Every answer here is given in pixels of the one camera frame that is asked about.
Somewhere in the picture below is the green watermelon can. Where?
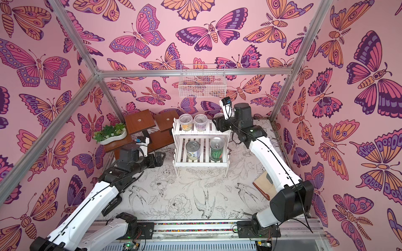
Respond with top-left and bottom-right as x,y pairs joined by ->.
209,137 -> 224,162

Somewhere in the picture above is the white wooden slatted shelf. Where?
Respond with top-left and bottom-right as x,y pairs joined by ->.
172,119 -> 231,177

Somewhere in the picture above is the yellow seed jar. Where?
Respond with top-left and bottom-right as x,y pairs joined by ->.
179,114 -> 193,131

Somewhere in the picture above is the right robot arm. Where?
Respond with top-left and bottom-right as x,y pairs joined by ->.
213,98 -> 314,237

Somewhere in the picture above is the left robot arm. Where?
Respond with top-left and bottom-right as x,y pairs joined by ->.
29,148 -> 166,251

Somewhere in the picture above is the green plant in white pot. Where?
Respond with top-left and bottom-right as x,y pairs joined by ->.
93,123 -> 127,145

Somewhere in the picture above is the brown wooden tiered stand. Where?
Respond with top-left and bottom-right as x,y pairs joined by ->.
105,109 -> 179,159

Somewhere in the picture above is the black slotted scoop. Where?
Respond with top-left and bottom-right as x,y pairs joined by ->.
102,195 -> 122,216

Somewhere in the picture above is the white purple label can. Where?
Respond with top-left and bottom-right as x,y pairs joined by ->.
185,140 -> 201,161

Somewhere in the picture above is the beige work glove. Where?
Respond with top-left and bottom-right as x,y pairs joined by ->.
253,171 -> 277,201

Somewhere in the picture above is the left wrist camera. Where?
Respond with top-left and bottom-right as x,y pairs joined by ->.
136,136 -> 150,158

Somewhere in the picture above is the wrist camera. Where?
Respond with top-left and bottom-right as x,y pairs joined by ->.
136,136 -> 150,158
219,97 -> 233,120

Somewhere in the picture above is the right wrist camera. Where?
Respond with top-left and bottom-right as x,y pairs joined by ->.
219,97 -> 233,120

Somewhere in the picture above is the white wire basket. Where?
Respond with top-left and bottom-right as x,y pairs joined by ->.
177,63 -> 227,98

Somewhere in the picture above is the aluminium frame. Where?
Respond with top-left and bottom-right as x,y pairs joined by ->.
1,1 -> 332,202

